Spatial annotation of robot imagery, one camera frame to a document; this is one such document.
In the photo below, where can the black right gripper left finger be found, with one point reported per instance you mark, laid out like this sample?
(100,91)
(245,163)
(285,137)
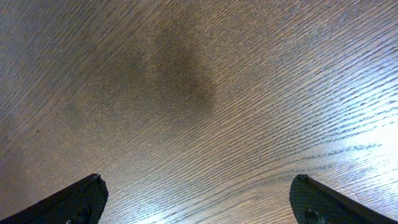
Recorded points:
(80,203)

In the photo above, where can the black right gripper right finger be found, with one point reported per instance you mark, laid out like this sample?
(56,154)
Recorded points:
(315,203)

